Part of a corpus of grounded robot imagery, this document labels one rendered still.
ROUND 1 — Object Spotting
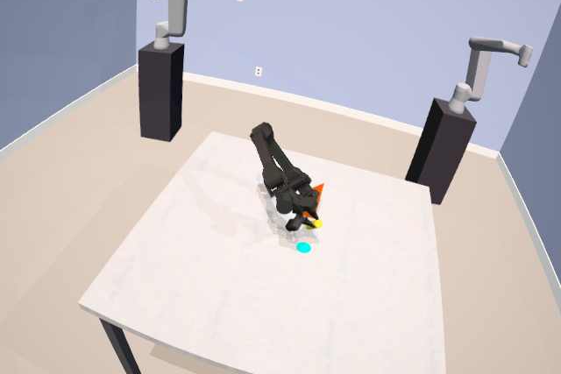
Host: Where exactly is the cyan circle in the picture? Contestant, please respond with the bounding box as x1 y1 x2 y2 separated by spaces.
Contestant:
296 243 311 253

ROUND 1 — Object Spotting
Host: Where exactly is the yellow cylinder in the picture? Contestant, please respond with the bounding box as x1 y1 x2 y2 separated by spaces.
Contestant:
305 220 322 230

